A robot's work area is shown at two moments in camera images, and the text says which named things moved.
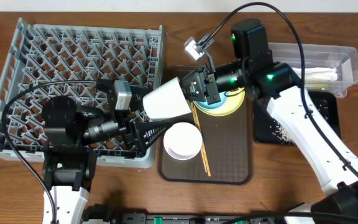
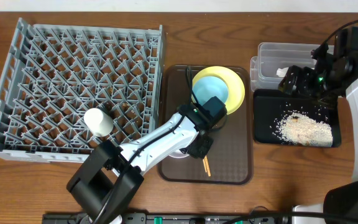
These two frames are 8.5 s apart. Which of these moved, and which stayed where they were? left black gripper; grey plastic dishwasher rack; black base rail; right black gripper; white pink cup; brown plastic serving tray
Moved: white pink cup; left black gripper; right black gripper
Stayed: brown plastic serving tray; grey plastic dishwasher rack; black base rail
